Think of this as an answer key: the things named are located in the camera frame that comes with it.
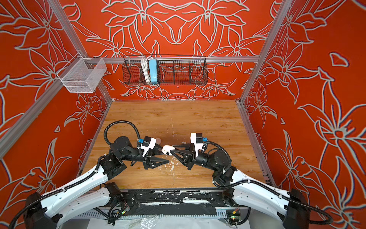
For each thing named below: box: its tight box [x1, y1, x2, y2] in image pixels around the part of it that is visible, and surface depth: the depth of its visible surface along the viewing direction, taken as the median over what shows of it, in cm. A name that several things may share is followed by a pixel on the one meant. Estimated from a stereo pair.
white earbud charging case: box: [161, 145, 176, 156], surface depth 57 cm
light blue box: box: [148, 59, 158, 85], surface depth 92 cm
